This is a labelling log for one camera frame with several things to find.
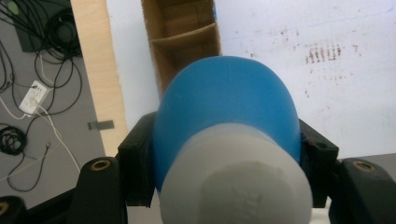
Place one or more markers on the white power strip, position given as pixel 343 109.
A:
pixel 32 98

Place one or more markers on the blue dish soap bottle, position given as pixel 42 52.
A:
pixel 227 124

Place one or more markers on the blue cardboard box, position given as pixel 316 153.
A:
pixel 183 40

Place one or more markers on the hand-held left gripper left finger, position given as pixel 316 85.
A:
pixel 137 161

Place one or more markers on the black flat floor panel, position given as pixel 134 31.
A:
pixel 40 25

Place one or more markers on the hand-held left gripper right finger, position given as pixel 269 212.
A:
pixel 317 165

